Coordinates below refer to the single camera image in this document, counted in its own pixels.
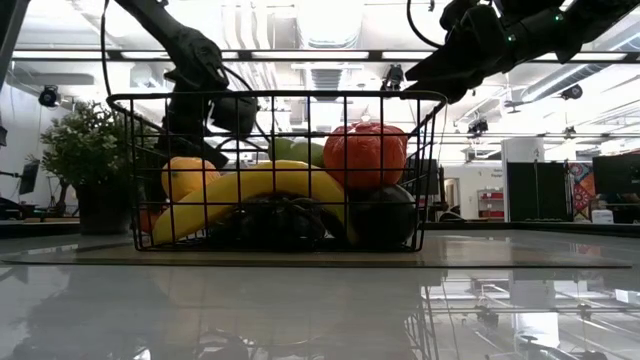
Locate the black partition panel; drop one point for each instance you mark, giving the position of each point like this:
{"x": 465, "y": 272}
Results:
{"x": 537, "y": 190}

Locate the green lime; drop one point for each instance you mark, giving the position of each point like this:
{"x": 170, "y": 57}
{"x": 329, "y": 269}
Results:
{"x": 312, "y": 154}

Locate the large black monitor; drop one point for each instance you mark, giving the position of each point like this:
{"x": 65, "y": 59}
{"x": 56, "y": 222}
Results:
{"x": 617, "y": 175}

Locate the red apple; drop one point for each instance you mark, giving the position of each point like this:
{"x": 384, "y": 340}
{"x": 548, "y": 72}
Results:
{"x": 150, "y": 220}

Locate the black ceiling spotlight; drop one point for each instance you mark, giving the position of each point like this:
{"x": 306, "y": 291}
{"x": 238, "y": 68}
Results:
{"x": 48, "y": 95}
{"x": 393, "y": 77}
{"x": 571, "y": 91}
{"x": 477, "y": 125}

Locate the black monitor on arm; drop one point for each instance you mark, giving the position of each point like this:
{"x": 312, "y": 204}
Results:
{"x": 28, "y": 175}

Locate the small white box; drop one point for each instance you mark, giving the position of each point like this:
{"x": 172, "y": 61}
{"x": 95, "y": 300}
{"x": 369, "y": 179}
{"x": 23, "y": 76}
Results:
{"x": 602, "y": 216}

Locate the yellow orange mango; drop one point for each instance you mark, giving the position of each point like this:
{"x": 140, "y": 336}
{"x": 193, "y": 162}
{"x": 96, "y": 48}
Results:
{"x": 187, "y": 177}

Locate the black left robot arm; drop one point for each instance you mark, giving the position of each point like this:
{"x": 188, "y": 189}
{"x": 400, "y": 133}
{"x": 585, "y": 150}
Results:
{"x": 185, "y": 45}

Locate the yellow banana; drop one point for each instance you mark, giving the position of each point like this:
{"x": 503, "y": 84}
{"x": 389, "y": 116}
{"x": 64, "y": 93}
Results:
{"x": 287, "y": 180}

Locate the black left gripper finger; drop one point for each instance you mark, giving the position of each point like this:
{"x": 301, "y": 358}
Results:
{"x": 195, "y": 152}

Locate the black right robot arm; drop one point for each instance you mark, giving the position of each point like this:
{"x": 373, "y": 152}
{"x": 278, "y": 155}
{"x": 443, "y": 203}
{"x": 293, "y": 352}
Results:
{"x": 575, "y": 20}

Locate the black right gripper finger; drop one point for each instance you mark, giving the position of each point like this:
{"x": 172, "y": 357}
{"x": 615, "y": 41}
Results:
{"x": 455, "y": 82}
{"x": 432, "y": 72}

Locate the light green pear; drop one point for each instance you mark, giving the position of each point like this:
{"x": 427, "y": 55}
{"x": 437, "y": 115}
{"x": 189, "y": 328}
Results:
{"x": 280, "y": 148}

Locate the black table frame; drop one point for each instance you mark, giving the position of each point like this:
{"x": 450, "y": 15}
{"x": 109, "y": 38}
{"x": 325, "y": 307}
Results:
{"x": 500, "y": 226}

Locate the dark purple grapes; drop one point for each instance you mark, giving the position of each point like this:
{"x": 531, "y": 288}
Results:
{"x": 287, "y": 225}

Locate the red storage shelf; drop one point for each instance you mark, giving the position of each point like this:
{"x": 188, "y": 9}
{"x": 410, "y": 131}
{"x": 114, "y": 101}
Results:
{"x": 491, "y": 202}

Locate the colourful patterned panel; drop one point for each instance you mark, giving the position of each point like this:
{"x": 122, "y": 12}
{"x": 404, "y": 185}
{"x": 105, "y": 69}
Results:
{"x": 581, "y": 192}

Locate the orange tangerine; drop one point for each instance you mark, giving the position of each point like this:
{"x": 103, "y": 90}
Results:
{"x": 362, "y": 155}

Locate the potted plant white flowers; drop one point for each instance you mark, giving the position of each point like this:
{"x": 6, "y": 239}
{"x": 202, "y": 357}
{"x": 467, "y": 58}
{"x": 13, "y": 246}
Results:
{"x": 85, "y": 145}

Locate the dark avocado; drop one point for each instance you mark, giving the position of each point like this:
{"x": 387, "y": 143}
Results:
{"x": 395, "y": 215}

